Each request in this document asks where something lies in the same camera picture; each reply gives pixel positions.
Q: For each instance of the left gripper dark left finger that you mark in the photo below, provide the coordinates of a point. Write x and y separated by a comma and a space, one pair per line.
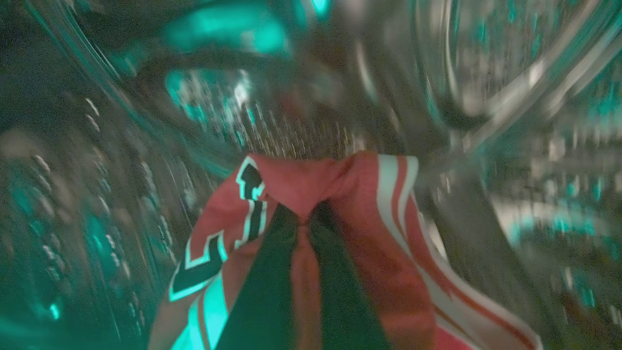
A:
265, 301

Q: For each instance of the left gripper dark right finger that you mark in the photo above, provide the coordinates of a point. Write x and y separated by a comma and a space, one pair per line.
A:
342, 301

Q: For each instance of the red white sports jersey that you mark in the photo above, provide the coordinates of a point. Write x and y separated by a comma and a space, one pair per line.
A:
379, 253

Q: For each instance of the washing machine drum interior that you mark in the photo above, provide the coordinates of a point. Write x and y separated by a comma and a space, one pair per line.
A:
97, 194

